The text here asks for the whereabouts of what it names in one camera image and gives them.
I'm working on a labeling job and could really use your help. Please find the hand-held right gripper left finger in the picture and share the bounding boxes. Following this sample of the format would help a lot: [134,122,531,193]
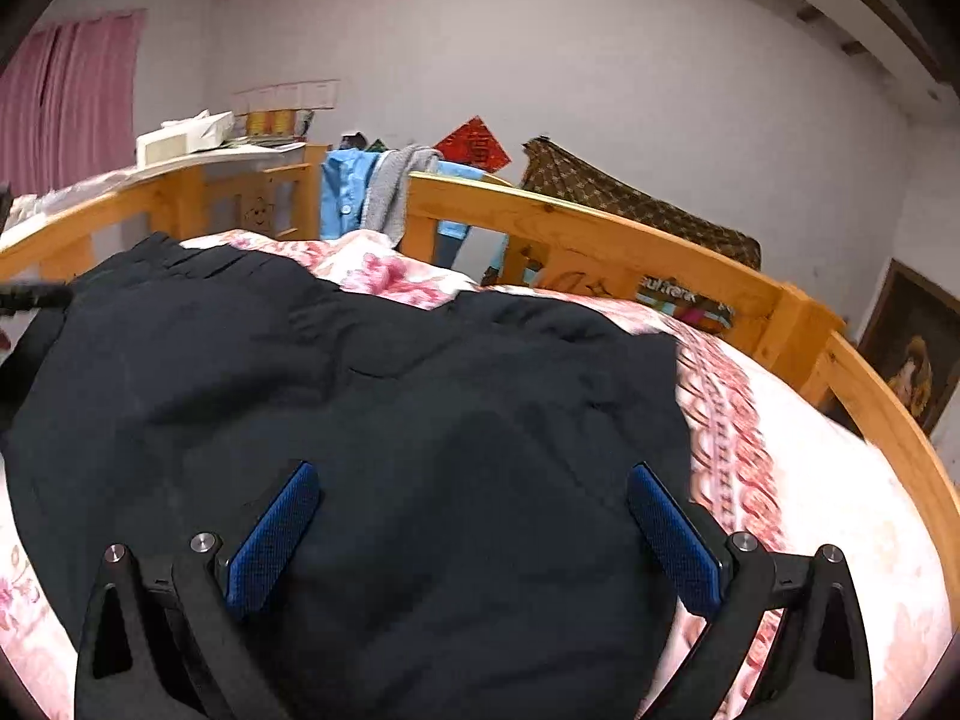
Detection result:
[75,459,322,720]

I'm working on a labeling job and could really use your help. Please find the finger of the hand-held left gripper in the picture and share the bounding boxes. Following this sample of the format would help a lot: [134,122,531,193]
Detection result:
[0,279,72,316]

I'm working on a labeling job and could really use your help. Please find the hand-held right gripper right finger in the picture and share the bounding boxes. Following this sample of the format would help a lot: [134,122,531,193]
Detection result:
[626,461,875,720]

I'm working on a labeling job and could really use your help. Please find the black jacket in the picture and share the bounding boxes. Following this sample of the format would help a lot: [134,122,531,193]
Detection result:
[0,232,695,720]

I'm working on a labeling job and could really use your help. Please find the pink floral blanket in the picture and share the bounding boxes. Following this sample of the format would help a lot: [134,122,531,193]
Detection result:
[0,229,953,720]

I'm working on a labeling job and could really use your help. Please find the pink curtain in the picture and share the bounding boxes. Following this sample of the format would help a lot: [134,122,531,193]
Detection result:
[0,9,147,200]

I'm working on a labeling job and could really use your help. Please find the white box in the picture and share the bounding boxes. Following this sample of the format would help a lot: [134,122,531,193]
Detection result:
[135,110,235,166]

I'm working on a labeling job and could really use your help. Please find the colourful printed box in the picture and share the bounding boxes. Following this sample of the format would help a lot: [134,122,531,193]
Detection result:
[636,274,740,335]

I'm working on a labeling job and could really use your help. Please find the white ledge cover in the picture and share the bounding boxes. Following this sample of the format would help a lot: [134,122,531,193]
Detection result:
[0,142,308,241]

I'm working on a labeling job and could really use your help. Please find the framed picture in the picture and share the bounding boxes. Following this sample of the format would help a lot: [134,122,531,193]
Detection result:
[855,259,960,436]

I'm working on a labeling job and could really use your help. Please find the blue shirt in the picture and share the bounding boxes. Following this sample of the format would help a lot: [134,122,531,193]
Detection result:
[319,148,526,286]

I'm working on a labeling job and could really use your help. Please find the brown patterned cloth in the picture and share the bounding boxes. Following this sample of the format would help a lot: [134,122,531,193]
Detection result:
[520,136,762,271]

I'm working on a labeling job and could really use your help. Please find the grey cloth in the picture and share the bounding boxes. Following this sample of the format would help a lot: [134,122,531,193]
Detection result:
[360,144,443,248]

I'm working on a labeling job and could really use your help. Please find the wooden bed frame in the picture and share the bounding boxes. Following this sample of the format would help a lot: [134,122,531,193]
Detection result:
[0,142,960,541]

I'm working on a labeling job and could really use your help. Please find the wall papers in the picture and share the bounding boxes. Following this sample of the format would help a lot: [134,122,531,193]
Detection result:
[229,79,340,117]

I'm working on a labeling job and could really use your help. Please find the red wall decoration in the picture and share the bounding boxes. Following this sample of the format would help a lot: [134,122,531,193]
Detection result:
[433,116,512,173]

